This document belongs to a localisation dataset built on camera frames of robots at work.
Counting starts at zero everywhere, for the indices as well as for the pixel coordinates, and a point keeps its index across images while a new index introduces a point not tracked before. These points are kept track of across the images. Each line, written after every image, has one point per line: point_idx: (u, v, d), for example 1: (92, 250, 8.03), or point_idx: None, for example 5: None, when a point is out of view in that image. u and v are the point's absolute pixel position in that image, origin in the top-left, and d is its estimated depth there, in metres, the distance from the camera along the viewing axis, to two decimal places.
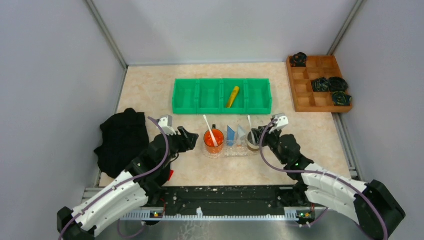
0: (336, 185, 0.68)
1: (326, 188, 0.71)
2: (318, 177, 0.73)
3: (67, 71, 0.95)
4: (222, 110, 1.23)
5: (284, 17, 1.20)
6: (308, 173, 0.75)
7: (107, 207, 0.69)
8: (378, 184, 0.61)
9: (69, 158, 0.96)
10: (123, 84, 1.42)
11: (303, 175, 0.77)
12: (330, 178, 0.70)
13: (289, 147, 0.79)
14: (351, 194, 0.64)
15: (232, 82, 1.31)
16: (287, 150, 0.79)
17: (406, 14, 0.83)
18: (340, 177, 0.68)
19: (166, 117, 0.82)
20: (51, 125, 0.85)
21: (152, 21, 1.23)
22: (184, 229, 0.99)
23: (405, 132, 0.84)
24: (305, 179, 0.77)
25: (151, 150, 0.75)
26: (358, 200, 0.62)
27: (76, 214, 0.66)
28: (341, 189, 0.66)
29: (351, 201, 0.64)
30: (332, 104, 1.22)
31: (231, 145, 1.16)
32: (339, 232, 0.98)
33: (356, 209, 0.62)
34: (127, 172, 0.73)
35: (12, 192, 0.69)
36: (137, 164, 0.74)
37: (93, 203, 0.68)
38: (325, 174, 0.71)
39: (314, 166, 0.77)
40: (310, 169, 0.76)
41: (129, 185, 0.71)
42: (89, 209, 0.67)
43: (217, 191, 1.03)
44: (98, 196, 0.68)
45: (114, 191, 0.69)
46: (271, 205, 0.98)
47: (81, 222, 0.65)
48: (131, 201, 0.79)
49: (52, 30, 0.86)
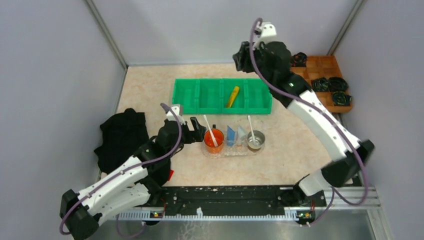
0: (329, 132, 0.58)
1: (313, 125, 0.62)
2: (313, 115, 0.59)
3: (67, 71, 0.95)
4: (221, 110, 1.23)
5: (284, 17, 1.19)
6: (301, 103, 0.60)
7: (114, 191, 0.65)
8: (371, 146, 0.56)
9: (69, 158, 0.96)
10: (123, 84, 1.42)
11: (296, 102, 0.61)
12: (326, 121, 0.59)
13: (280, 55, 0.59)
14: (341, 147, 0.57)
15: (232, 82, 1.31)
16: (276, 58, 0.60)
17: (407, 14, 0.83)
18: (337, 126, 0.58)
19: (178, 106, 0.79)
20: (51, 125, 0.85)
21: (152, 21, 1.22)
22: (184, 229, 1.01)
23: (405, 132, 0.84)
24: (293, 107, 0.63)
25: (162, 135, 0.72)
26: (348, 157, 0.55)
27: (82, 196, 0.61)
28: (334, 138, 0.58)
29: (334, 152, 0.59)
30: (332, 104, 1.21)
31: (231, 145, 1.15)
32: (339, 232, 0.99)
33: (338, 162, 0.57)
34: (135, 158, 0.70)
35: (12, 192, 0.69)
36: (145, 150, 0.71)
37: (100, 186, 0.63)
38: (323, 114, 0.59)
39: (310, 96, 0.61)
40: (306, 99, 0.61)
41: (137, 170, 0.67)
42: (97, 192, 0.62)
43: (217, 191, 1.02)
44: (106, 179, 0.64)
45: (123, 175, 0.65)
46: (271, 205, 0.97)
47: (88, 205, 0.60)
48: (135, 195, 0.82)
49: (52, 29, 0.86)
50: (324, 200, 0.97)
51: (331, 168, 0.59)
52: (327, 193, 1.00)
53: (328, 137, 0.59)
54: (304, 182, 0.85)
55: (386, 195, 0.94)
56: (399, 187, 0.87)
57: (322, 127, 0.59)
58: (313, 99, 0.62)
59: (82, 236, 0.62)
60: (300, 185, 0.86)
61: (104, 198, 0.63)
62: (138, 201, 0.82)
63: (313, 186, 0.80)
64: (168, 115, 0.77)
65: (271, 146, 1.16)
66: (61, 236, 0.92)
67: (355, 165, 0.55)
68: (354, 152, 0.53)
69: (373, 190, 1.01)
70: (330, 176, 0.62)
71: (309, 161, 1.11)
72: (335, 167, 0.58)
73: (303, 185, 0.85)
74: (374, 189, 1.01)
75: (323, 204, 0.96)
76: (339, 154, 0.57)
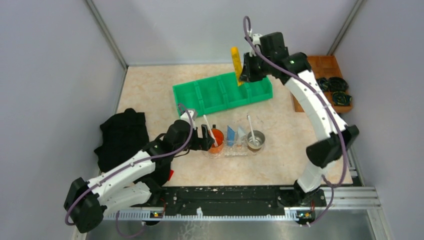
0: (319, 112, 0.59)
1: (305, 105, 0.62)
2: (306, 94, 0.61)
3: (67, 71, 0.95)
4: (227, 105, 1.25)
5: (284, 17, 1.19)
6: (298, 82, 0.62)
7: (123, 182, 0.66)
8: (356, 131, 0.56)
9: (68, 158, 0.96)
10: (123, 84, 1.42)
11: (293, 80, 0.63)
12: (319, 101, 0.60)
13: (271, 35, 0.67)
14: (327, 129, 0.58)
15: (228, 76, 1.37)
16: (268, 39, 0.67)
17: (407, 14, 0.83)
18: (328, 107, 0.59)
19: (193, 110, 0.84)
20: (51, 125, 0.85)
21: (152, 22, 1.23)
22: (184, 229, 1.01)
23: (406, 133, 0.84)
24: (291, 84, 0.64)
25: (172, 132, 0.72)
26: (332, 137, 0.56)
27: (92, 185, 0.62)
28: (322, 119, 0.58)
29: (322, 132, 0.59)
30: (332, 104, 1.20)
31: (231, 145, 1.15)
32: (339, 232, 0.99)
33: (324, 143, 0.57)
34: (144, 152, 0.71)
35: (13, 192, 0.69)
36: (154, 146, 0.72)
37: (110, 176, 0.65)
38: (317, 95, 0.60)
39: (307, 76, 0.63)
40: (304, 78, 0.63)
41: (146, 164, 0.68)
42: (106, 182, 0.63)
43: (217, 191, 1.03)
44: (117, 169, 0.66)
45: (132, 167, 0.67)
46: (271, 205, 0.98)
47: (98, 194, 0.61)
48: (136, 192, 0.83)
49: (52, 30, 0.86)
50: (324, 200, 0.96)
51: (316, 146, 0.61)
52: (328, 193, 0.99)
53: (317, 117, 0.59)
54: (301, 179, 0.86)
55: (386, 195, 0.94)
56: (400, 187, 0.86)
57: (313, 107, 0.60)
58: (311, 79, 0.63)
59: (85, 227, 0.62)
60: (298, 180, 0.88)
61: (113, 188, 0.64)
62: (139, 199, 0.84)
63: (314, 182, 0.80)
64: (183, 116, 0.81)
65: (271, 146, 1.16)
66: (62, 236, 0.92)
67: (336, 145, 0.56)
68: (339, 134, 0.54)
69: (373, 190, 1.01)
70: (313, 154, 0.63)
71: None
72: (317, 147, 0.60)
73: (301, 182, 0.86)
74: (374, 189, 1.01)
75: (323, 204, 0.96)
76: (324, 134, 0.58)
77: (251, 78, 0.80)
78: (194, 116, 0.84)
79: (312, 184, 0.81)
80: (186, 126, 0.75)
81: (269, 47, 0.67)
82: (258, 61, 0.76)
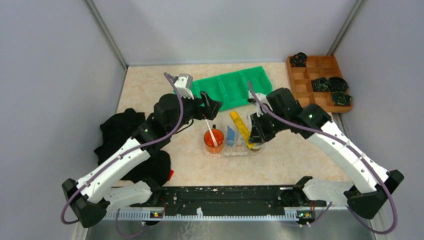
0: (356, 166, 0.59)
1: (338, 158, 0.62)
2: (336, 147, 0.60)
3: (67, 71, 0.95)
4: (227, 105, 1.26)
5: (284, 17, 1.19)
6: (323, 136, 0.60)
7: (114, 177, 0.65)
8: (400, 176, 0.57)
9: (69, 157, 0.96)
10: (123, 84, 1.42)
11: (318, 135, 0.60)
12: (352, 153, 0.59)
13: (279, 93, 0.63)
14: (371, 182, 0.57)
15: (228, 75, 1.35)
16: (277, 98, 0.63)
17: (407, 14, 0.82)
18: (364, 157, 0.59)
19: (186, 77, 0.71)
20: (51, 125, 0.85)
21: (153, 22, 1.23)
22: (184, 229, 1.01)
23: (406, 132, 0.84)
24: (315, 140, 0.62)
25: (158, 113, 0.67)
26: (379, 191, 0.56)
27: (81, 186, 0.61)
28: (361, 172, 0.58)
29: (365, 185, 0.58)
30: (332, 104, 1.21)
31: (231, 145, 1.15)
32: (339, 233, 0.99)
33: (372, 197, 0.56)
34: (134, 139, 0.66)
35: (12, 192, 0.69)
36: (144, 130, 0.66)
37: (98, 173, 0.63)
38: (348, 147, 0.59)
39: (329, 129, 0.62)
40: (327, 131, 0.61)
41: (136, 154, 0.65)
42: (95, 180, 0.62)
43: (217, 191, 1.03)
44: (105, 165, 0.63)
45: (121, 160, 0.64)
46: (271, 205, 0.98)
47: (87, 195, 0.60)
48: (138, 191, 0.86)
49: (52, 30, 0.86)
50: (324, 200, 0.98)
51: (358, 199, 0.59)
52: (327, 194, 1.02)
53: (355, 170, 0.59)
54: (308, 187, 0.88)
55: None
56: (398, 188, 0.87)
57: (349, 161, 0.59)
58: (335, 130, 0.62)
59: (90, 224, 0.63)
60: (304, 189, 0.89)
61: (104, 185, 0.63)
62: (140, 197, 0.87)
63: (324, 198, 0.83)
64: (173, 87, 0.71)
65: (271, 146, 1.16)
66: (62, 237, 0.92)
67: (385, 197, 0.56)
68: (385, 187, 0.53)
69: None
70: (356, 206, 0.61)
71: (309, 161, 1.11)
72: (362, 200, 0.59)
73: (306, 191, 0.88)
74: None
75: (323, 204, 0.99)
76: (369, 188, 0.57)
77: (266, 138, 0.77)
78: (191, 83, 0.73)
79: (319, 198, 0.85)
80: (176, 105, 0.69)
81: (280, 105, 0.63)
82: (270, 120, 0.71)
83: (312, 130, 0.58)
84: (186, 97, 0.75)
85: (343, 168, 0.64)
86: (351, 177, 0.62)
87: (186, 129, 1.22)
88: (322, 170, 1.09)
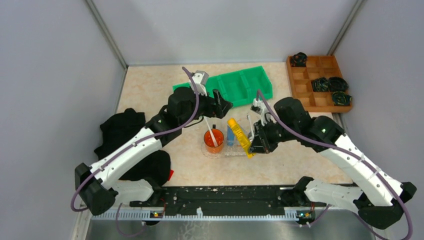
0: (371, 181, 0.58)
1: (352, 172, 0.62)
2: (351, 162, 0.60)
3: (67, 70, 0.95)
4: None
5: (284, 17, 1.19)
6: (338, 151, 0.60)
7: (127, 164, 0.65)
8: (413, 189, 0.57)
9: (68, 157, 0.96)
10: (123, 84, 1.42)
11: (330, 149, 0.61)
12: (367, 168, 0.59)
13: (289, 105, 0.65)
14: (387, 197, 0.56)
15: (228, 75, 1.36)
16: (287, 110, 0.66)
17: (407, 14, 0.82)
18: (379, 172, 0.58)
19: (202, 74, 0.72)
20: (50, 124, 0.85)
21: (152, 22, 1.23)
22: (184, 229, 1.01)
23: (406, 132, 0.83)
24: (329, 154, 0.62)
25: (172, 104, 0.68)
26: (395, 206, 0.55)
27: (95, 170, 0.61)
28: (377, 187, 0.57)
29: (379, 200, 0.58)
30: (332, 104, 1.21)
31: (231, 145, 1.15)
32: (339, 233, 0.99)
33: (387, 212, 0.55)
34: (147, 129, 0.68)
35: (11, 192, 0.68)
36: (157, 121, 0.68)
37: (112, 159, 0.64)
38: (363, 161, 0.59)
39: (343, 144, 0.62)
40: (341, 146, 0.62)
41: (150, 142, 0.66)
42: (109, 166, 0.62)
43: (217, 191, 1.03)
44: (119, 151, 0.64)
45: (135, 147, 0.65)
46: (271, 205, 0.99)
47: (101, 179, 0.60)
48: (140, 188, 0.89)
49: (51, 29, 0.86)
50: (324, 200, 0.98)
51: (372, 213, 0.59)
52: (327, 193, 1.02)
53: (370, 185, 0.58)
54: (310, 189, 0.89)
55: None
56: None
57: (364, 175, 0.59)
58: (349, 144, 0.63)
59: (100, 210, 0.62)
60: (305, 191, 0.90)
61: (117, 171, 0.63)
62: (141, 193, 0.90)
63: (324, 199, 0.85)
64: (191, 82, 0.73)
65: None
66: (61, 237, 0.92)
67: (401, 212, 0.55)
68: (400, 202, 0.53)
69: None
70: (369, 219, 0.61)
71: (309, 161, 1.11)
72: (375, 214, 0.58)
73: (309, 194, 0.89)
74: None
75: (323, 204, 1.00)
76: (385, 202, 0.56)
77: (271, 148, 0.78)
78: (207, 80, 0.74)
79: (321, 199, 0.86)
80: (190, 97, 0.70)
81: (290, 116, 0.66)
82: (277, 129, 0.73)
83: (326, 144, 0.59)
84: (200, 93, 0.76)
85: (356, 182, 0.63)
86: (365, 191, 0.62)
87: (186, 129, 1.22)
88: (322, 170, 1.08)
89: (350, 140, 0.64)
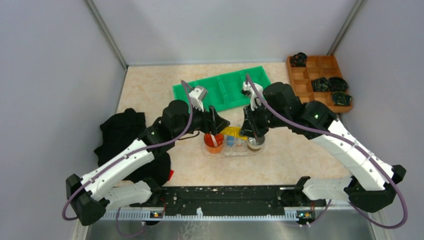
0: (364, 166, 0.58)
1: (343, 158, 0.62)
2: (345, 149, 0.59)
3: (67, 71, 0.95)
4: (227, 106, 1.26)
5: (284, 18, 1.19)
6: (331, 138, 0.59)
7: (119, 176, 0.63)
8: (403, 171, 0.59)
9: (68, 157, 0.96)
10: (123, 84, 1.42)
11: (325, 137, 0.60)
12: (359, 153, 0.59)
13: (280, 91, 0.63)
14: (380, 181, 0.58)
15: (228, 76, 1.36)
16: (277, 96, 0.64)
17: (406, 14, 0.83)
18: (371, 157, 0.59)
19: (201, 90, 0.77)
20: (51, 124, 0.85)
21: (153, 22, 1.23)
22: (184, 229, 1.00)
23: (406, 131, 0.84)
24: (321, 140, 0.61)
25: (166, 117, 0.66)
26: (388, 190, 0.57)
27: (85, 182, 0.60)
28: (370, 172, 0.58)
29: (372, 184, 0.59)
30: (332, 104, 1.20)
31: (231, 145, 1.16)
32: (339, 233, 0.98)
33: (380, 196, 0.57)
34: (140, 141, 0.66)
35: (12, 192, 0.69)
36: (151, 132, 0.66)
37: (103, 171, 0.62)
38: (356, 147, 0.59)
39: (336, 129, 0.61)
40: (334, 132, 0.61)
41: (142, 154, 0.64)
42: (99, 178, 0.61)
43: (217, 191, 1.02)
44: (110, 164, 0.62)
45: (127, 159, 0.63)
46: (271, 205, 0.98)
47: (91, 191, 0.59)
48: (138, 190, 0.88)
49: (52, 30, 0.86)
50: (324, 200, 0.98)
51: (366, 197, 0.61)
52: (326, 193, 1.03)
53: (363, 170, 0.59)
54: (308, 187, 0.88)
55: None
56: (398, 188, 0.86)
57: (356, 160, 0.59)
58: (342, 130, 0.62)
59: (90, 220, 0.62)
60: (303, 191, 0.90)
61: (107, 184, 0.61)
62: (139, 197, 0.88)
63: (323, 196, 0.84)
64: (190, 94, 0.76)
65: (271, 146, 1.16)
66: (61, 237, 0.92)
67: (392, 195, 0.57)
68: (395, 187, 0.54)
69: None
70: (360, 202, 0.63)
71: (309, 161, 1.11)
72: (368, 198, 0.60)
73: (307, 192, 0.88)
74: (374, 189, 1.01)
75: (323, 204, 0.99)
76: (377, 187, 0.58)
77: (259, 133, 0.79)
78: (204, 96, 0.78)
79: (320, 197, 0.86)
80: (184, 111, 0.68)
81: (280, 103, 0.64)
82: (266, 114, 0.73)
83: (320, 131, 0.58)
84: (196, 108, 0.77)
85: (347, 167, 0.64)
86: (356, 175, 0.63)
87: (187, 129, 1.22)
88: (322, 170, 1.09)
89: (341, 125, 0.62)
